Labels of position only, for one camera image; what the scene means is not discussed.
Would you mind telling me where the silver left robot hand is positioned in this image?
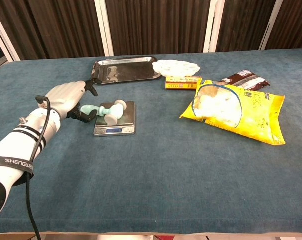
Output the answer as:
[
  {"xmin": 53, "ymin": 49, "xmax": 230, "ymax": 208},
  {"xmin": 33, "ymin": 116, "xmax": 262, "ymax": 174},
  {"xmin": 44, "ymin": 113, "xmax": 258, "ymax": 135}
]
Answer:
[{"xmin": 43, "ymin": 77, "xmax": 103, "ymax": 124}]

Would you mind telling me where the mint green massage roller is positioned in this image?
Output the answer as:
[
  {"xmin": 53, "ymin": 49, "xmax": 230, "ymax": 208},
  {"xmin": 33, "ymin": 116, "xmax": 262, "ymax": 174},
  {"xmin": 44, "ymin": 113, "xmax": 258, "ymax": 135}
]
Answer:
[{"xmin": 80, "ymin": 99, "xmax": 128, "ymax": 126}]

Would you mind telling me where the digital kitchen scale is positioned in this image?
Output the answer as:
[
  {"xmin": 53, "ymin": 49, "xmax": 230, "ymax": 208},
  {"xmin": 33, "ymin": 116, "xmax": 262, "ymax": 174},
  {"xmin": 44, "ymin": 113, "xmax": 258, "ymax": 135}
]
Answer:
[{"xmin": 93, "ymin": 101, "xmax": 136, "ymax": 137}]

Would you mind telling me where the stainless steel tray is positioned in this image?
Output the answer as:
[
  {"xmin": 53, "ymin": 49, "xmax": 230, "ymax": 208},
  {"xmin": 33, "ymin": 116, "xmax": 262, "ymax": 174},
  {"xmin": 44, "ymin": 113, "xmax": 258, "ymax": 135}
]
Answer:
[{"xmin": 90, "ymin": 56, "xmax": 161, "ymax": 86}]

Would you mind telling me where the white framed folding screen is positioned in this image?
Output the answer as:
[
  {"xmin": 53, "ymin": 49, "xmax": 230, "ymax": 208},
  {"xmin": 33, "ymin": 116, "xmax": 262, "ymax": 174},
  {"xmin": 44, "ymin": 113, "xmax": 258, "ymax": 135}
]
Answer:
[{"xmin": 0, "ymin": 0, "xmax": 302, "ymax": 73}]

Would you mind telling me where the white plastic palette dish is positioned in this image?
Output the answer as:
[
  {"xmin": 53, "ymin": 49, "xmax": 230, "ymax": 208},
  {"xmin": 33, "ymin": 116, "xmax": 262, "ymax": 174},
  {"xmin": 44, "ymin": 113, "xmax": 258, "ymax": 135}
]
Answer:
[{"xmin": 152, "ymin": 59, "xmax": 200, "ymax": 78}]

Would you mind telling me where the blue table cloth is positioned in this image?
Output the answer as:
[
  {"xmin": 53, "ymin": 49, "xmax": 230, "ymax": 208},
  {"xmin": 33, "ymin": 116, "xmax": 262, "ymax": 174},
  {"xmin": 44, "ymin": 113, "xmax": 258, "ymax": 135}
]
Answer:
[{"xmin": 0, "ymin": 48, "xmax": 302, "ymax": 235}]

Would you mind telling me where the yellow red small box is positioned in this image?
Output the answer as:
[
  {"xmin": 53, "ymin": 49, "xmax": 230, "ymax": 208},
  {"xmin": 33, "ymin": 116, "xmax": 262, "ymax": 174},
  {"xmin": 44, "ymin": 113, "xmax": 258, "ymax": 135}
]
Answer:
[{"xmin": 165, "ymin": 76, "xmax": 202, "ymax": 91}]

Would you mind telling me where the yellow snack bag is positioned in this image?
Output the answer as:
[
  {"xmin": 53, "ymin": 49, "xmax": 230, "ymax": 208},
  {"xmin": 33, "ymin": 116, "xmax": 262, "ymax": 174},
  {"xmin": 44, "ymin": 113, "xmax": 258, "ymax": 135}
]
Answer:
[{"xmin": 179, "ymin": 78, "xmax": 286, "ymax": 146}]

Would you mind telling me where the brown white snack packet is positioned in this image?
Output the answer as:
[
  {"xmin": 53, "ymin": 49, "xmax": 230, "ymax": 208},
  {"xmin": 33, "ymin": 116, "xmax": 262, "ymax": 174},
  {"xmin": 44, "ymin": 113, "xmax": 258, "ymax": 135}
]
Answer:
[{"xmin": 220, "ymin": 69, "xmax": 271, "ymax": 91}]

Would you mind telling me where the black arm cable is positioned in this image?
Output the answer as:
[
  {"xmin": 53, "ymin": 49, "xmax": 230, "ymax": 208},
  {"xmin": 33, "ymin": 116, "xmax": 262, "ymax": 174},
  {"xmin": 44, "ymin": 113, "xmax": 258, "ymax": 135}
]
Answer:
[{"xmin": 25, "ymin": 95, "xmax": 52, "ymax": 240}]

